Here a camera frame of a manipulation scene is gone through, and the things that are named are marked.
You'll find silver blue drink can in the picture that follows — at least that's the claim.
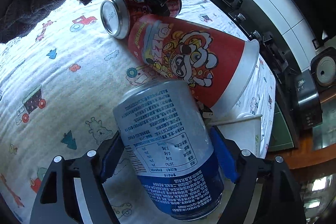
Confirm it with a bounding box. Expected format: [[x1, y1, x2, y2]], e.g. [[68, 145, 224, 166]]
[[113, 80, 224, 221]]

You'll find black rice cooker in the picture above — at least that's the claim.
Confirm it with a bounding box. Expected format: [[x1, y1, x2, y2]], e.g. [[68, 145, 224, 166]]
[[291, 47, 335, 130]]

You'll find red cartoon paper cup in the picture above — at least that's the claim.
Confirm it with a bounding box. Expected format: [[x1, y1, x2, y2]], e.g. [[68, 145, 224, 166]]
[[128, 14, 260, 117]]

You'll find black gas stove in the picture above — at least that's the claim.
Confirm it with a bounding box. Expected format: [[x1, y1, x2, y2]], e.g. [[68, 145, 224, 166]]
[[210, 0, 301, 110]]

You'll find green cabinet drawer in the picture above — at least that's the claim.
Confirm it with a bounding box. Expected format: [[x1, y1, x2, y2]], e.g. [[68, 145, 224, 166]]
[[268, 102, 294, 152]]

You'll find white cup with lid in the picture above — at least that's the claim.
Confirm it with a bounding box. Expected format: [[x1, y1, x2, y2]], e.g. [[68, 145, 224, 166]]
[[207, 113, 263, 157]]

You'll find red cola can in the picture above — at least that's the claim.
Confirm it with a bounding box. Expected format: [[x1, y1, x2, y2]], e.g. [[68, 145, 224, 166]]
[[100, 0, 183, 41]]

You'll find white cartoon print tablecloth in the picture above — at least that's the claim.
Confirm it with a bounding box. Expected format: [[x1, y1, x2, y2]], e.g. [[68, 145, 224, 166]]
[[1, 0, 275, 223]]

